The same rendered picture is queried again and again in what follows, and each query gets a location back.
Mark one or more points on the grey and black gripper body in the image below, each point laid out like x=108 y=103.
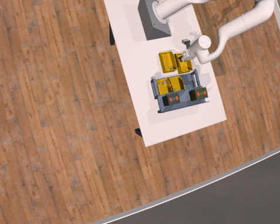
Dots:
x=186 y=56

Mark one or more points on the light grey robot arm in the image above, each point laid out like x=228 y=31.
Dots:
x=260 y=13

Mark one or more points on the dark grey metal shelf rack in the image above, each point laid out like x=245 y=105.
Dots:
x=185 y=101

